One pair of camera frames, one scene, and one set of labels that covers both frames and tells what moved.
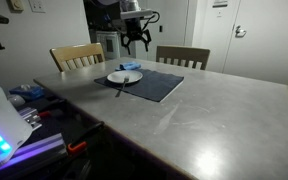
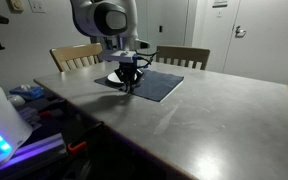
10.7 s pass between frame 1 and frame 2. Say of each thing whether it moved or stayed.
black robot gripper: moved
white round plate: stayed
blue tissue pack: stayed
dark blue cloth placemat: stayed
